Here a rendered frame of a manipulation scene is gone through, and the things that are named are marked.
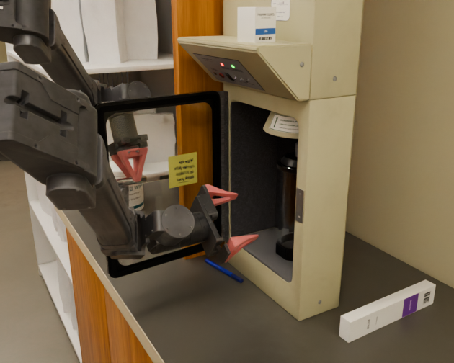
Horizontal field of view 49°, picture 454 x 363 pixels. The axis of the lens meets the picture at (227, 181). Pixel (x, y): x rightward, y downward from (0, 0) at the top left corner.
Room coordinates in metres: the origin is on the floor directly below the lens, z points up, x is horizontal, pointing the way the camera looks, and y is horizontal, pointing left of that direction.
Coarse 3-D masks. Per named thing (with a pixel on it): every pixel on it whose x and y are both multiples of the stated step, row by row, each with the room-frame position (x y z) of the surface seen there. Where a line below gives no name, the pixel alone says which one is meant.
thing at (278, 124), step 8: (272, 112) 1.05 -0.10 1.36; (272, 120) 1.03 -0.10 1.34; (280, 120) 1.01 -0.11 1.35; (288, 120) 1.00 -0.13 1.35; (264, 128) 1.05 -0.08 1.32; (272, 128) 1.02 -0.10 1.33; (280, 128) 1.01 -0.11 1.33; (288, 128) 1.00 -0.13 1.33; (296, 128) 0.99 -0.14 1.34; (280, 136) 1.00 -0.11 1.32; (288, 136) 0.99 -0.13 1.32; (296, 136) 0.98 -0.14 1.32
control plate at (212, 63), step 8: (200, 56) 1.07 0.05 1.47; (208, 56) 1.04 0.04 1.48; (208, 64) 1.08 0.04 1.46; (216, 64) 1.04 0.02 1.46; (224, 64) 1.01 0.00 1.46; (232, 64) 0.97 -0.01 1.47; (240, 64) 0.94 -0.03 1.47; (216, 72) 1.09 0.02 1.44; (224, 72) 1.05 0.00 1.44; (232, 72) 1.01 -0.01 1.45; (240, 72) 0.98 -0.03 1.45; (248, 72) 0.94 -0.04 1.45; (224, 80) 1.09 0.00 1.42; (256, 88) 0.99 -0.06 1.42
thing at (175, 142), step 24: (120, 120) 1.01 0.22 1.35; (144, 120) 1.04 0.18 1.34; (168, 120) 1.08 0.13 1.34; (192, 120) 1.11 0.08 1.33; (120, 144) 1.01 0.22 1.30; (144, 144) 1.04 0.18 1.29; (168, 144) 1.07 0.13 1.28; (192, 144) 1.11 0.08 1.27; (120, 168) 1.01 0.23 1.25; (144, 168) 1.04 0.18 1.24; (168, 168) 1.07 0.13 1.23; (192, 168) 1.11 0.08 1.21; (144, 192) 1.04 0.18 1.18; (168, 192) 1.07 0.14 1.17; (192, 192) 1.11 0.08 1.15
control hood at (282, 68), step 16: (192, 48) 1.07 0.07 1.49; (208, 48) 1.00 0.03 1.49; (224, 48) 0.94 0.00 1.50; (240, 48) 0.89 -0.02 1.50; (256, 48) 0.84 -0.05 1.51; (272, 48) 0.85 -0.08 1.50; (288, 48) 0.87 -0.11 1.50; (304, 48) 0.89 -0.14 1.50; (256, 64) 0.89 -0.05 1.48; (272, 64) 0.85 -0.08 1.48; (288, 64) 0.87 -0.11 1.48; (304, 64) 0.89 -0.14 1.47; (256, 80) 0.95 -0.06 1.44; (272, 80) 0.89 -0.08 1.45; (288, 80) 0.87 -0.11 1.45; (304, 80) 0.89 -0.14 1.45; (288, 96) 0.90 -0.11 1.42; (304, 96) 0.89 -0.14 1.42
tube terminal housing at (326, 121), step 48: (240, 0) 1.11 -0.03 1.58; (336, 0) 0.92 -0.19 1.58; (336, 48) 0.92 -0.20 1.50; (240, 96) 1.11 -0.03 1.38; (336, 96) 0.93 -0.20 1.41; (336, 144) 0.93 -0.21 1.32; (336, 192) 0.93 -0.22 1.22; (336, 240) 0.94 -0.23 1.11; (288, 288) 0.93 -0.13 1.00; (336, 288) 0.94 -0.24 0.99
